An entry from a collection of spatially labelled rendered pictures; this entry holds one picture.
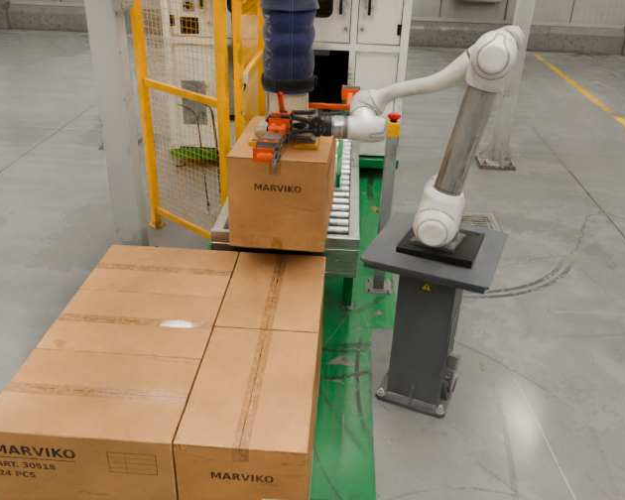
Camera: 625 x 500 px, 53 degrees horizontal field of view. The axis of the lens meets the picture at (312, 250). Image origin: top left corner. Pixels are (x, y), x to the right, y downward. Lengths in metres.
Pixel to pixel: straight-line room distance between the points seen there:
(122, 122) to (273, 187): 1.36
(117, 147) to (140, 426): 2.04
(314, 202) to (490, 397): 1.23
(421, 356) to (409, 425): 0.30
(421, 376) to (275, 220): 0.93
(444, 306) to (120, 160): 2.05
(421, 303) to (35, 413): 1.48
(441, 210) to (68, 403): 1.39
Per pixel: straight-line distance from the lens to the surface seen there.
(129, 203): 3.82
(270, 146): 2.14
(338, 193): 3.53
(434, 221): 2.22
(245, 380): 2.14
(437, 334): 2.67
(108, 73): 3.60
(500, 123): 5.77
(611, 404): 3.23
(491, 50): 2.09
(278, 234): 2.60
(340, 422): 2.79
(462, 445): 2.78
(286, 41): 2.57
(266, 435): 1.95
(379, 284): 3.66
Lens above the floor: 1.92
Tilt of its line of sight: 28 degrees down
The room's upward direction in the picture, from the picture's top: 2 degrees clockwise
